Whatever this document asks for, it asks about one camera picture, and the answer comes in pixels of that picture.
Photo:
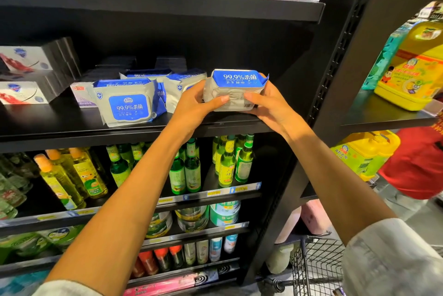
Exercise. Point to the person's right hand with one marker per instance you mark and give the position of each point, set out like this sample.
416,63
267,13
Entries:
277,109

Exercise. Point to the person's right forearm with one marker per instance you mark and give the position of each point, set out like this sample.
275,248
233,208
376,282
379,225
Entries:
339,185

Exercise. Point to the black store shelf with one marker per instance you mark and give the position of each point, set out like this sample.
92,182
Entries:
41,123

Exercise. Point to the long pink packet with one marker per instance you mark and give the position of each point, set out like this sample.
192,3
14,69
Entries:
169,283

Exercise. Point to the row of white small bottles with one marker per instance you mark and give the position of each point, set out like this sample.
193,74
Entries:
211,249

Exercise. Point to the single blue label wipe pack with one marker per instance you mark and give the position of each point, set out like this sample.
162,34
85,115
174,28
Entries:
128,105
149,73
181,83
235,84

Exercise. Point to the row of green yellow bottles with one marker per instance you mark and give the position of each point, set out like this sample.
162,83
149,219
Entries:
183,171

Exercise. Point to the row of white red soap boxes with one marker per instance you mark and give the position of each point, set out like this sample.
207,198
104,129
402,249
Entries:
34,84

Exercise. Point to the person's left forearm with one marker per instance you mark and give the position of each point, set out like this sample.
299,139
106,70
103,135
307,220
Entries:
114,216

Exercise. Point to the cream white pouch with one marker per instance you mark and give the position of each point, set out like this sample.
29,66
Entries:
279,258

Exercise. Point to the green lidded wipe tub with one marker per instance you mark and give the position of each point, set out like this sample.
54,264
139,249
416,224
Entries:
28,244
192,217
64,235
159,224
225,213

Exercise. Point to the person's left hand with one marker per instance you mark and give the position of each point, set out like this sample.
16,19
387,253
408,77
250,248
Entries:
192,112

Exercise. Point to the row of white pink soap boxes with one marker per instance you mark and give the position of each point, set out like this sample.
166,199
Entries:
79,95

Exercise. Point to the yellow detergent jug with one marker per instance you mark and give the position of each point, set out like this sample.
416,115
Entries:
363,156

